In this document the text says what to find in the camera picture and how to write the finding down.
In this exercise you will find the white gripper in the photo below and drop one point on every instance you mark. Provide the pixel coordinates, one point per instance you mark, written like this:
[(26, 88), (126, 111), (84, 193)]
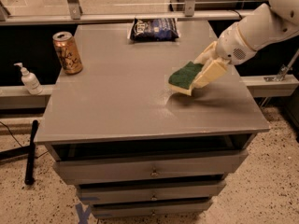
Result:
[(230, 45)]

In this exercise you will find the green and yellow sponge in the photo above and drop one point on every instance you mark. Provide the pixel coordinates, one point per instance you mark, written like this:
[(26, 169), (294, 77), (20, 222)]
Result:
[(181, 81)]

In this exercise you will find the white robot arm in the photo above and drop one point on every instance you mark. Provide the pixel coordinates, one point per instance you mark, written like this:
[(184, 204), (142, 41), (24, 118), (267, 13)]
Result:
[(267, 24)]

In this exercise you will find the blue chip bag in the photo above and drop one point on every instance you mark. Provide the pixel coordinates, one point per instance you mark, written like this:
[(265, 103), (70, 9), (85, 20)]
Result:
[(163, 29)]

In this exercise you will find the top grey drawer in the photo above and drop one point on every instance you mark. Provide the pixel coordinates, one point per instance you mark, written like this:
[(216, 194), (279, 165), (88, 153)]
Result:
[(147, 168)]

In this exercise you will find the grey drawer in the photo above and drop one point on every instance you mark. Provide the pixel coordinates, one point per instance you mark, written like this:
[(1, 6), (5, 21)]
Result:
[(147, 168), (152, 193), (150, 208)]

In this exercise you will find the grey drawer cabinet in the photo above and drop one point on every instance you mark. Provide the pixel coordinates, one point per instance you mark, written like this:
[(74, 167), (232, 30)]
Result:
[(120, 105)]

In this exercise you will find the gold drink can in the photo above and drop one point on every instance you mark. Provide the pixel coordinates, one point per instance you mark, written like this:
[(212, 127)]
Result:
[(67, 52)]

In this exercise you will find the bottom grey drawer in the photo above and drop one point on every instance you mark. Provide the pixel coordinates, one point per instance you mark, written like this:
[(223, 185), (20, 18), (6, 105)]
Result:
[(150, 208)]

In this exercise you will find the middle grey drawer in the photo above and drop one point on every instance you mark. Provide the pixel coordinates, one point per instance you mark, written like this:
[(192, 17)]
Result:
[(152, 193)]

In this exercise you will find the white pump bottle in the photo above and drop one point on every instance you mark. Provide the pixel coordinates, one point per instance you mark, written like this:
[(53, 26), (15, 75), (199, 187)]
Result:
[(30, 80)]

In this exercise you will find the black stand leg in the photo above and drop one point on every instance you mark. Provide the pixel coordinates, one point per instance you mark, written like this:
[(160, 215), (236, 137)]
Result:
[(29, 151)]

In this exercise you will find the metal bracket on ledge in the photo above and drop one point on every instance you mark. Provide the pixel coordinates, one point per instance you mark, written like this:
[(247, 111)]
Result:
[(284, 69)]

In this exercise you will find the metal window rail frame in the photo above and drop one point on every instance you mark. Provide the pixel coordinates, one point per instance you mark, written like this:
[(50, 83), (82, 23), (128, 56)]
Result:
[(27, 12)]

